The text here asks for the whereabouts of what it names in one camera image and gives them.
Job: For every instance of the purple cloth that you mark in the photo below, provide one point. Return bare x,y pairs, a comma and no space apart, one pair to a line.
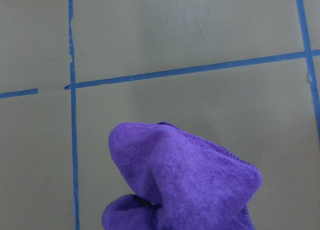
179,181

